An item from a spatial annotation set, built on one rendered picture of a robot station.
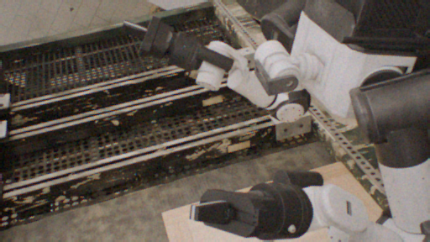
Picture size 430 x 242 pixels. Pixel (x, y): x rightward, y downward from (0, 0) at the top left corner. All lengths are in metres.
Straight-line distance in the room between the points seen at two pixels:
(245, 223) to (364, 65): 0.41
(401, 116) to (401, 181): 0.13
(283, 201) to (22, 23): 5.97
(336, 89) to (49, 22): 5.73
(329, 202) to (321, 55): 0.35
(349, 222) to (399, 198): 0.16
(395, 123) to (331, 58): 0.21
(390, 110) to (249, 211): 0.32
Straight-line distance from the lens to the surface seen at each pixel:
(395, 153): 0.93
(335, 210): 0.83
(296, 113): 1.43
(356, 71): 0.98
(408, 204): 0.99
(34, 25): 6.59
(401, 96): 0.90
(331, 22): 1.04
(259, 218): 0.69
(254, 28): 2.36
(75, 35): 2.62
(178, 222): 1.43
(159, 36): 1.29
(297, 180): 0.85
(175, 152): 1.59
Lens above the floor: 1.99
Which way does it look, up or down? 28 degrees down
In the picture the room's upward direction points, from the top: 69 degrees counter-clockwise
